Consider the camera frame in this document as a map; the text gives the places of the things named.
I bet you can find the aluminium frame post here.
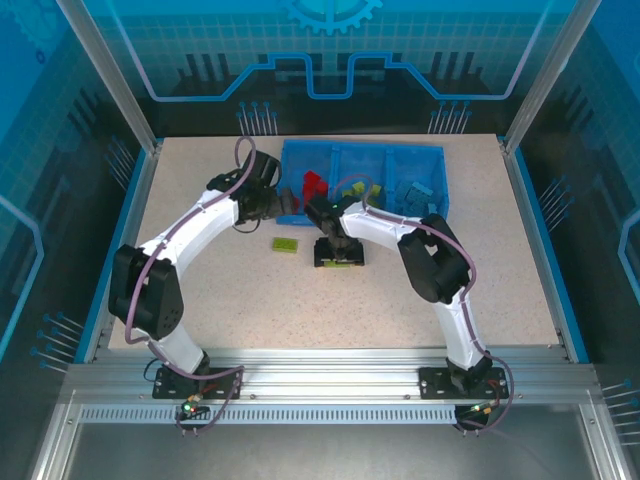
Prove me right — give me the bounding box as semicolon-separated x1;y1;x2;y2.
503;0;604;154
54;0;162;154

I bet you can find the slotted grey cable duct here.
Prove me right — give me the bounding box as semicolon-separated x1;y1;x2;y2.
78;405;459;426

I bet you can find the aluminium side rail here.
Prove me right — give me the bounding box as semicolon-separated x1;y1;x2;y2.
499;134;576;364
82;142;164;364

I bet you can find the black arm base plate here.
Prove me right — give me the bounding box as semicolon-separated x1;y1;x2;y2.
152;366;245;400
418;364;510;400

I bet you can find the blue three-compartment plastic bin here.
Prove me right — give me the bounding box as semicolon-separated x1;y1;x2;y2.
276;139;449;227

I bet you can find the wide aluminium mounting rail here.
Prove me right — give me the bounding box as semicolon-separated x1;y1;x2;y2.
63;347;599;401

